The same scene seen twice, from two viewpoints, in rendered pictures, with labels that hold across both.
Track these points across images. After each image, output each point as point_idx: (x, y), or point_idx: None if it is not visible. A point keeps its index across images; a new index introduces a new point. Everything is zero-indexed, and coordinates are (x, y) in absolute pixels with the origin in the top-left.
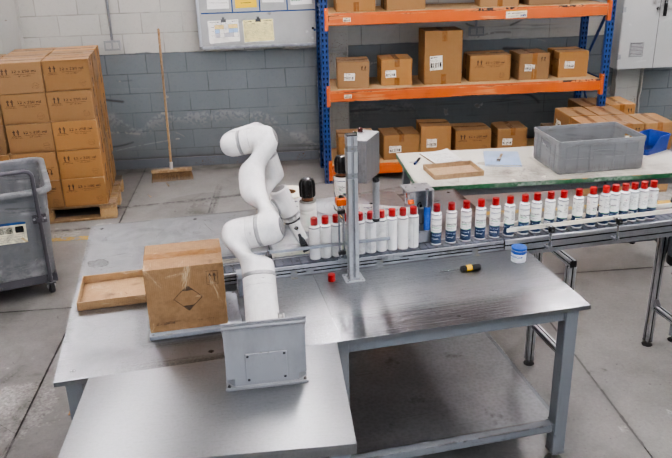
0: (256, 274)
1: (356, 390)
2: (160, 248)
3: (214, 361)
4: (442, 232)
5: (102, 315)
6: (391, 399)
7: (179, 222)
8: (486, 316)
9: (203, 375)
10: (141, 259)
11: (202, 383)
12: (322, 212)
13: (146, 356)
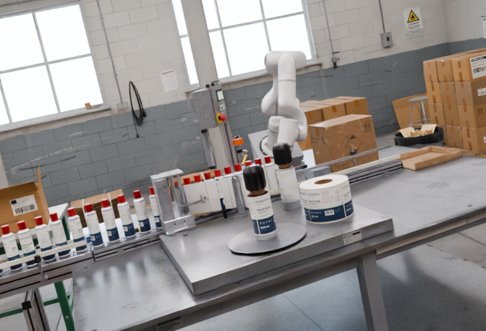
0: None
1: (263, 314)
2: (358, 117)
3: (311, 164)
4: (145, 259)
5: None
6: (233, 315)
7: (482, 199)
8: (147, 211)
9: (312, 161)
10: (448, 173)
11: (309, 160)
12: (289, 223)
13: None
